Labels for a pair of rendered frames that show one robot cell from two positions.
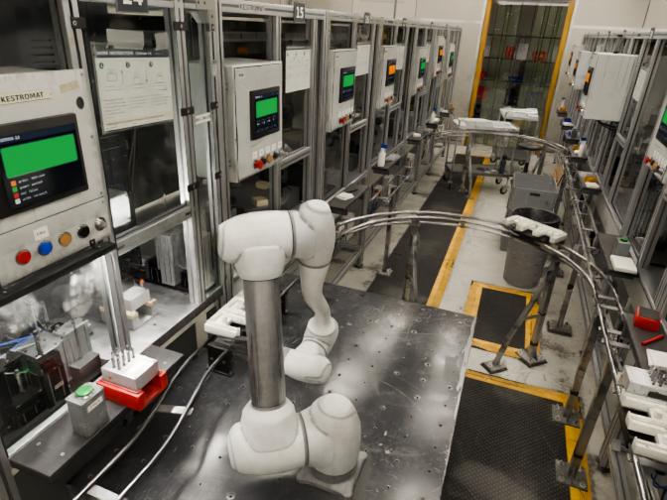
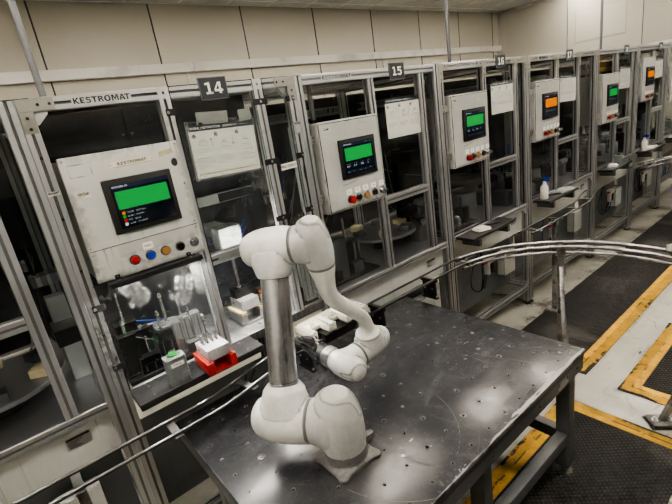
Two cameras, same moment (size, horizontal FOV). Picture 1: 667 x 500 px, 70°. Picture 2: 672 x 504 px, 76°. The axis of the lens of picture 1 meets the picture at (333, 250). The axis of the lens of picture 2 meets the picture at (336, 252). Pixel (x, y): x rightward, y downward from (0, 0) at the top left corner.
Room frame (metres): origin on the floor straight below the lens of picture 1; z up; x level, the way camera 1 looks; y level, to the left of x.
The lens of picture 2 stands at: (0.09, -0.78, 1.83)
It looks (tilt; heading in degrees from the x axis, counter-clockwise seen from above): 17 degrees down; 33
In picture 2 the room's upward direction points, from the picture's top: 9 degrees counter-clockwise
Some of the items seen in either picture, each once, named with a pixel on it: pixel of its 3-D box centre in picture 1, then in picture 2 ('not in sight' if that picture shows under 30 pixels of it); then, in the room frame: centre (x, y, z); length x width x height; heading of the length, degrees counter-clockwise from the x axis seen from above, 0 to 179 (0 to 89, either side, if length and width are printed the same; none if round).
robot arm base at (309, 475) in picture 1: (334, 456); (349, 447); (1.11, -0.04, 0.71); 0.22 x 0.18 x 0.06; 160
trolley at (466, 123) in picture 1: (480, 153); not in sight; (6.54, -1.94, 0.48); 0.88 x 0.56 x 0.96; 88
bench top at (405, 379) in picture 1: (322, 383); (383, 389); (1.51, 0.02, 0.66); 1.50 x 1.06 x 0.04; 160
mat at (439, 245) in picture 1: (449, 203); (671, 238); (5.72, -1.42, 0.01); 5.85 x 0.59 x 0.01; 160
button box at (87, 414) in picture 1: (85, 407); (176, 366); (1.00, 0.66, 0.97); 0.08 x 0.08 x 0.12; 70
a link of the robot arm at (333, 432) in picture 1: (332, 430); (336, 417); (1.09, -0.02, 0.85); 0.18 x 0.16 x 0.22; 108
